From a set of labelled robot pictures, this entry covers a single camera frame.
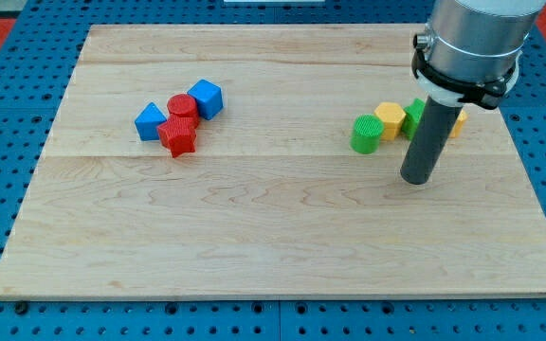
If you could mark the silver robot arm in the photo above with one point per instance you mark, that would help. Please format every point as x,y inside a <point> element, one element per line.
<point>469,50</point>

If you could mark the blue cube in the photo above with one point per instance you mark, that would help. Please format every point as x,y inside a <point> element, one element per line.
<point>208,97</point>

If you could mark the yellow hexagon block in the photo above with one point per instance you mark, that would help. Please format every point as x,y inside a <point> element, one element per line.
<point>392,115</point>

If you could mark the wooden board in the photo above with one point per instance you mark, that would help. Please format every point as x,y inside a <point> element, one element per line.
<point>273,203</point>

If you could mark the red star block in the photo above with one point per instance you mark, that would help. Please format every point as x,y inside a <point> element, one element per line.
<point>178,135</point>

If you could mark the green cylinder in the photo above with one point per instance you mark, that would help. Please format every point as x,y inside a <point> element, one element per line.
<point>366,134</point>

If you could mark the red cylinder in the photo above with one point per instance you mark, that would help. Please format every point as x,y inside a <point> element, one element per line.
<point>184,105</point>

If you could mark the blue triangular prism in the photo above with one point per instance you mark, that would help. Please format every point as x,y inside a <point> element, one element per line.
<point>147,122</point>

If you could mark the green block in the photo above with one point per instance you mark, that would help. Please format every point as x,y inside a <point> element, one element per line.
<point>413,113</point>

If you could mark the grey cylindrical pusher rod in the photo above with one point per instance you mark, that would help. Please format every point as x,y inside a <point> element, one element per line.
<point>428,141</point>

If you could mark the yellow block behind rod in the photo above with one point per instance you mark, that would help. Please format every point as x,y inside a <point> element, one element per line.
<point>459,124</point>

